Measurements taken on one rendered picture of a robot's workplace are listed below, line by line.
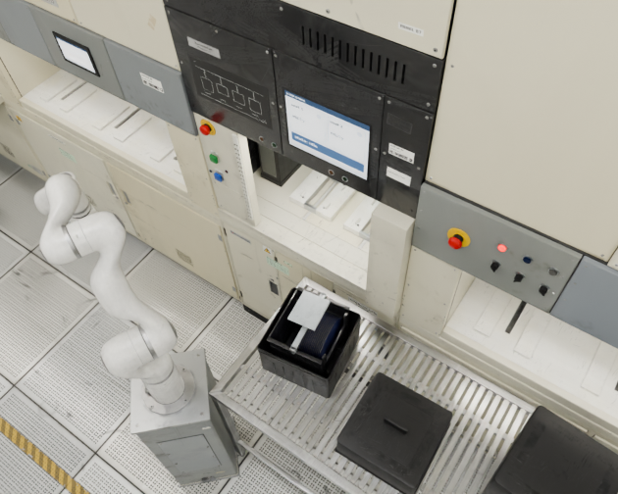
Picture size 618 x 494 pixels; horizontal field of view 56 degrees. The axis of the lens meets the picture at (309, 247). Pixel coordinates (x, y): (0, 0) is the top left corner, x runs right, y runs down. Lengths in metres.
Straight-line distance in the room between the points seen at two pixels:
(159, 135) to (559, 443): 2.10
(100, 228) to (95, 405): 1.59
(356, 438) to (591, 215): 1.01
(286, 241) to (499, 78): 1.27
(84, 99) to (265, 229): 1.28
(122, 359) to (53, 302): 1.73
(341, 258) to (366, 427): 0.67
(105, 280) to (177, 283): 1.63
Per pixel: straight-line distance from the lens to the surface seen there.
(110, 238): 1.72
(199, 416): 2.17
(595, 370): 2.23
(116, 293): 1.78
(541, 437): 1.93
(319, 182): 2.49
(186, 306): 3.28
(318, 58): 1.56
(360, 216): 2.38
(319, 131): 1.72
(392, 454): 1.98
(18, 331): 3.54
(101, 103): 3.17
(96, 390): 3.20
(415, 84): 1.43
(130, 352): 1.86
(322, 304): 1.93
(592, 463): 1.95
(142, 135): 2.92
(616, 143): 1.34
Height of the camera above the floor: 2.76
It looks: 54 degrees down
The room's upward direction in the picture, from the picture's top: 4 degrees counter-clockwise
